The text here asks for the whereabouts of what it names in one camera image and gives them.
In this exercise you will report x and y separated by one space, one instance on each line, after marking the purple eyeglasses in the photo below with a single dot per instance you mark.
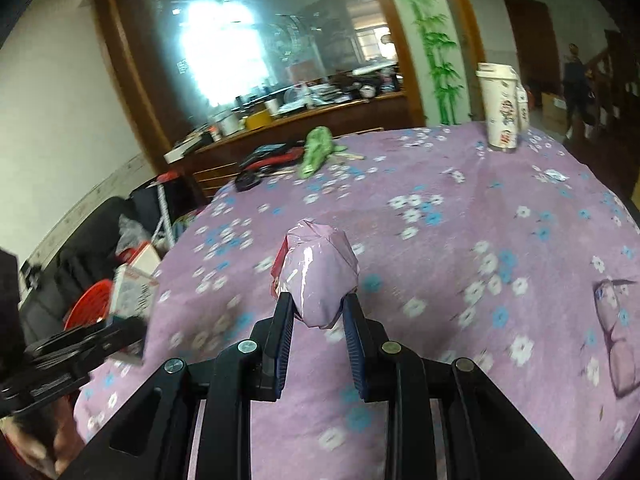
617 340

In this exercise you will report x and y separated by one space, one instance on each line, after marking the brown cardboard box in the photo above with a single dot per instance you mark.
554 109

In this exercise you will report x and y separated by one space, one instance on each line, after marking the purple floral tablecloth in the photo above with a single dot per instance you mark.
425 240

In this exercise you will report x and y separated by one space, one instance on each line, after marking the black sofa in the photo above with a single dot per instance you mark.
75 260

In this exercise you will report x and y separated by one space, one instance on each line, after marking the small white wrapper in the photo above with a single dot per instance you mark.
555 175

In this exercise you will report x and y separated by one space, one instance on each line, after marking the brown wooden door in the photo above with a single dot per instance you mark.
532 45

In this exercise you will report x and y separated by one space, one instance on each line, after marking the black oblong case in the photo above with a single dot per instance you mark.
265 152

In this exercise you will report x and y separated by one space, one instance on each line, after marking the small black pouch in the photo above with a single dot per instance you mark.
247 181

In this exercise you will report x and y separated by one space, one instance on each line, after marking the bamboo wall decal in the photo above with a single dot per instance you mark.
435 50

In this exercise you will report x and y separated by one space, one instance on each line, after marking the glass partition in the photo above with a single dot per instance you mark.
250 35

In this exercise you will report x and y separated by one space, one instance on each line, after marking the yellow box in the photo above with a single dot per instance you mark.
259 120

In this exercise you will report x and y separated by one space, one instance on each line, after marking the white flat book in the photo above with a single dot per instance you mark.
184 150

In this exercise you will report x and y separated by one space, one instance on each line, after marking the person's left forearm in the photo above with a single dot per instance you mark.
45 440

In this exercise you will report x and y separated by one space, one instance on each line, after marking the dark blue jacket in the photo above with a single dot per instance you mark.
577 90

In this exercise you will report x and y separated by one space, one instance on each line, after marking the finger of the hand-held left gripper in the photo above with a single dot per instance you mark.
120 337
70 339

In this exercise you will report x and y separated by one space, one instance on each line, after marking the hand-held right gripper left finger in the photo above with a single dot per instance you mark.
282 340

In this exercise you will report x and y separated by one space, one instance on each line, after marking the clear plastic bag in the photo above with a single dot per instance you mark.
132 232

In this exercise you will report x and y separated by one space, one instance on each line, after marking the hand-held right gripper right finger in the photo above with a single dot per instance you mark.
352 340

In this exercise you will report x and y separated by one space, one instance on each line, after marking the red white box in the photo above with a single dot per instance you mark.
140 257

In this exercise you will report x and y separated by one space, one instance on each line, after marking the red plastic basket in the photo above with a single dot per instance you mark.
87 305

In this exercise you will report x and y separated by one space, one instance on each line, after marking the green cloth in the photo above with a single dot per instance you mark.
320 152

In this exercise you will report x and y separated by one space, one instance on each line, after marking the wooden counter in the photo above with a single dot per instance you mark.
310 120

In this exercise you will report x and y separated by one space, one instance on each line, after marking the red oblong item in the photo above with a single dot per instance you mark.
282 160

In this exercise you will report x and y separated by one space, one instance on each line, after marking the purple plastic wrapper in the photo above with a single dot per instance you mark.
320 275

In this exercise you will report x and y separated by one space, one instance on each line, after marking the dark blue bag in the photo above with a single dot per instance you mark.
150 200

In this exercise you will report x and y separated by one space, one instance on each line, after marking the white cartoon tumbler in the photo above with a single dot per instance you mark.
500 110

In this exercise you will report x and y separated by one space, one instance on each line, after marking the blue white box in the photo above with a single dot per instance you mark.
135 310

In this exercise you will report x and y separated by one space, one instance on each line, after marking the silver pot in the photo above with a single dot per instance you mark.
226 122

